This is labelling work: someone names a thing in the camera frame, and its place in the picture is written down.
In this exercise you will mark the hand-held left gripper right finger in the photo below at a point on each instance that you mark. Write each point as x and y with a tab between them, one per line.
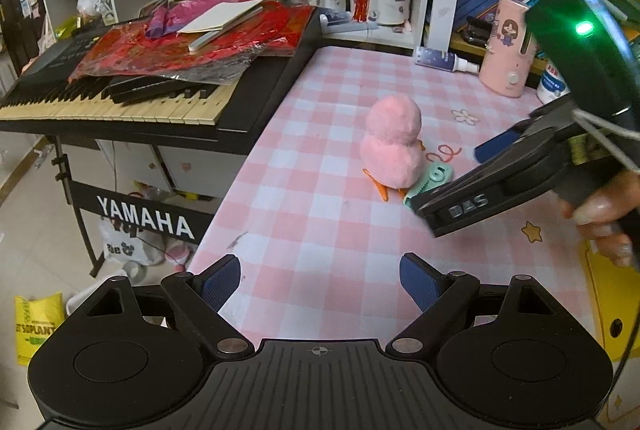
422	285

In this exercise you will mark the purple plastic bag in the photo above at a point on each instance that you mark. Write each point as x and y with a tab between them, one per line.
165	18

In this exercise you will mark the pink duck plush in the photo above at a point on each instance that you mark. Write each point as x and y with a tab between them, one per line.
392	140

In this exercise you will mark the black keyboard stand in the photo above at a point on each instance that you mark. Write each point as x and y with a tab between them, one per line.
145	220

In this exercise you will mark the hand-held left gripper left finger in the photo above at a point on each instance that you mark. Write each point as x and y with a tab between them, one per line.
220	285

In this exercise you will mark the yellow cardboard box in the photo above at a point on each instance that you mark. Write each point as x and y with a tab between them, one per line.
602	295

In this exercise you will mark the white shopping bag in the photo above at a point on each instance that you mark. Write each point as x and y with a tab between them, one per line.
125	245

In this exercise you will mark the white cabinet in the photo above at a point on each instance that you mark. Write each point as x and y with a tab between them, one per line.
130	165

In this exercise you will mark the mint green correction tape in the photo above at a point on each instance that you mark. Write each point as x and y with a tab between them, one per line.
432	177

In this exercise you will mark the black electronic keyboard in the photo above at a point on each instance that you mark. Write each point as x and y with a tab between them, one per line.
100	103

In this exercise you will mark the pink checked tablecloth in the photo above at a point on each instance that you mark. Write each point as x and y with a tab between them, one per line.
320	170

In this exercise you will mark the yellow bag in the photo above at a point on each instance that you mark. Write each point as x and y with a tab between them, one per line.
37	330

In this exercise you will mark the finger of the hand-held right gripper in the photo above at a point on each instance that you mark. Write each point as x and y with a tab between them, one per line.
465	210
495	146

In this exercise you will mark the cream notebook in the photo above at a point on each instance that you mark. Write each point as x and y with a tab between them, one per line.
220	18

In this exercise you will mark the white plastic bag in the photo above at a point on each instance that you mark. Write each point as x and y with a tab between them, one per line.
95	3

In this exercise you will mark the person's right hand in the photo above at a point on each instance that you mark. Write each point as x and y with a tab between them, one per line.
600	215

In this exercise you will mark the white cream jar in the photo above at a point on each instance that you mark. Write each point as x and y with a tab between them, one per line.
550	85

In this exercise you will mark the small spray bottle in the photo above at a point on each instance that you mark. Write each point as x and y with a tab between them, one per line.
435	59

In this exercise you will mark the red plastic bags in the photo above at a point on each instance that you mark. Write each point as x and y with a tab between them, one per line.
150	55

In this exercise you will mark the pink cartoon humidifier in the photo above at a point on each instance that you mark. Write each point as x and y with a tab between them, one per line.
505	55

